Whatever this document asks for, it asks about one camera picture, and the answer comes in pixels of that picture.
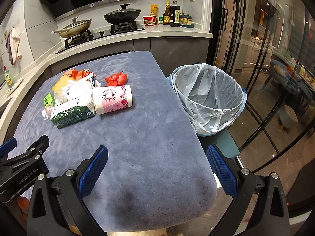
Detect pink floral paper cup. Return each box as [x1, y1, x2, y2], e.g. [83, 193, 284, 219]
[92, 85, 133, 115]

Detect green dish soap bottle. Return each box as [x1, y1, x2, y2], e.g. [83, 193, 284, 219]
[3, 66, 14, 89]

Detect green wasabi box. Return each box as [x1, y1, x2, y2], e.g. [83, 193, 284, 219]
[43, 93, 55, 108]

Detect white plate on counter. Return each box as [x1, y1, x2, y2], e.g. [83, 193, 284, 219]
[6, 77, 24, 96]

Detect teal condiment jar rack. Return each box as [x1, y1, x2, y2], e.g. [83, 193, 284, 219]
[179, 13, 194, 28]

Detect teal stool under bin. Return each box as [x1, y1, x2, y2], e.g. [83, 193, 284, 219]
[198, 128, 240, 159]

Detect red instant noodle cup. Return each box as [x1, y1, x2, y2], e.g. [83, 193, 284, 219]
[143, 15, 157, 26]

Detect small green spice jar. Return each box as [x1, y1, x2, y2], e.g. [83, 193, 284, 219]
[158, 17, 163, 25]

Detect yellow sponge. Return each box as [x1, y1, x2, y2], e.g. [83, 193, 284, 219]
[51, 75, 76, 92]

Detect red plastic bag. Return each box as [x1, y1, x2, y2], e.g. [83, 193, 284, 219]
[105, 71, 128, 86]

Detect trash bin with plastic liner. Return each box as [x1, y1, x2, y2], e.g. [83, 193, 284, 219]
[167, 63, 247, 137]

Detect yellow seasoning packet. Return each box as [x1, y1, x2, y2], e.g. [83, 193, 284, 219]
[151, 4, 158, 17]

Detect brown sauce bottle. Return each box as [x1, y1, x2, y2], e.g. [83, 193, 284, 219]
[163, 1, 170, 25]

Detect orange wrapper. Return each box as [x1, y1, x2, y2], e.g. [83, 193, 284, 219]
[64, 69, 91, 81]

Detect white paper package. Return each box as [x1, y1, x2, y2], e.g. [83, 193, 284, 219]
[61, 72, 101, 101]

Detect black gas stove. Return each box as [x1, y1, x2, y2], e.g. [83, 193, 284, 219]
[56, 21, 145, 54]

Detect black wok with lid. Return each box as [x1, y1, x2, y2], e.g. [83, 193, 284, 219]
[103, 3, 141, 25]

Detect dark soy sauce bottle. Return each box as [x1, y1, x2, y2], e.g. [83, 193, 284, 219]
[170, 1, 181, 27]

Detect beige wok with lid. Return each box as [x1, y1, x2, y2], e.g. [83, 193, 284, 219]
[51, 17, 92, 39]

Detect glass sliding door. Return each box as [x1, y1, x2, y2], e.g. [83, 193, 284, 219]
[210, 0, 314, 171]

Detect hanging pink dish towel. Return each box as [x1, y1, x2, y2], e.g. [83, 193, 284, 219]
[6, 28, 22, 65]

